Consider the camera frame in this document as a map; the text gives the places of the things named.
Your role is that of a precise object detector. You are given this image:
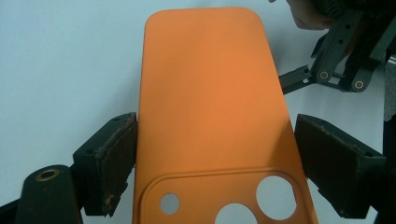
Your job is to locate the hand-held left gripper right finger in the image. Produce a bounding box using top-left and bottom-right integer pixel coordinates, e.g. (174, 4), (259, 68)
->
(293, 113), (388, 219)

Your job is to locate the grey cloth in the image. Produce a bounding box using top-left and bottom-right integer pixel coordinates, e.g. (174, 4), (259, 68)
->
(384, 59), (396, 122)

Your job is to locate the orange phone case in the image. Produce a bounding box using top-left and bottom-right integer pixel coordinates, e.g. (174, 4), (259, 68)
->
(132, 7), (320, 224)

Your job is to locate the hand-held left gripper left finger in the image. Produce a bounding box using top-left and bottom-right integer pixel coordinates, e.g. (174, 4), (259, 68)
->
(72, 112), (139, 217)

